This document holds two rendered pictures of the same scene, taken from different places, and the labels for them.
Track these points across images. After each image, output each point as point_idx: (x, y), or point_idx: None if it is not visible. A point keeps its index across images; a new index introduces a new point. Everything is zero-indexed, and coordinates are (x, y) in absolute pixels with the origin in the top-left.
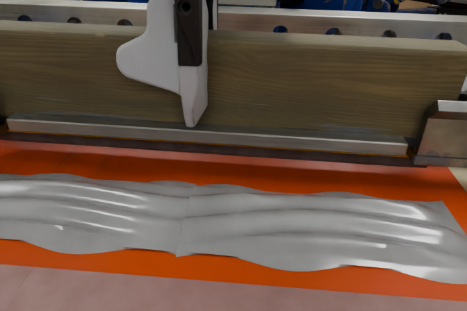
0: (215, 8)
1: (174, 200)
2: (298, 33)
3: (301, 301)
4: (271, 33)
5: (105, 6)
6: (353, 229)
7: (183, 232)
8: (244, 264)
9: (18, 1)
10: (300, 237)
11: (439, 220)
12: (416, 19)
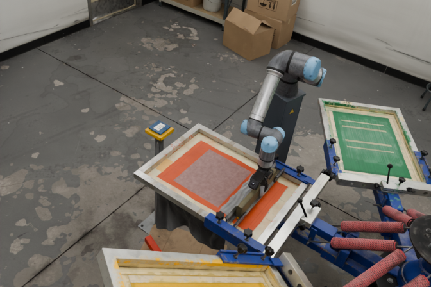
0: (263, 188)
1: (245, 191)
2: (253, 195)
3: (227, 195)
4: (254, 192)
5: (308, 191)
6: (231, 204)
7: (240, 191)
8: (233, 194)
9: (320, 179)
10: (233, 198)
11: (228, 212)
12: (272, 239)
